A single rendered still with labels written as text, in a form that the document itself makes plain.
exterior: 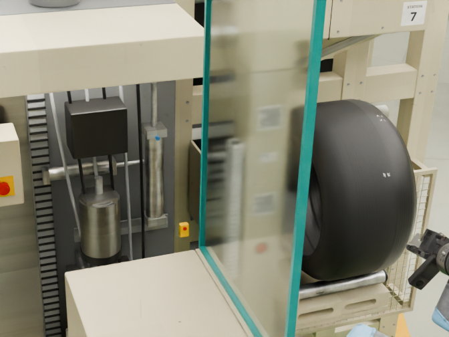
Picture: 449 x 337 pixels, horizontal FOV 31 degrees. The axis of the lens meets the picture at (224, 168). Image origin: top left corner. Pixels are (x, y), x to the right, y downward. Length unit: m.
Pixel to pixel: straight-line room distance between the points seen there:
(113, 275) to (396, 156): 0.94
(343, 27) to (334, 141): 0.43
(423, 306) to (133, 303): 2.49
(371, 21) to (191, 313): 1.23
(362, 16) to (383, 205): 0.64
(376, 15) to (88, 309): 1.37
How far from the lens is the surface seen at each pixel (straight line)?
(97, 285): 2.08
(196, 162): 2.93
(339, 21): 2.70
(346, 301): 2.77
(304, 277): 2.95
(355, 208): 2.45
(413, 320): 4.19
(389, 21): 2.80
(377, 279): 2.81
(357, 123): 2.55
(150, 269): 2.13
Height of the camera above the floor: 2.47
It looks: 27 degrees down
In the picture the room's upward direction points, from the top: 2 degrees clockwise
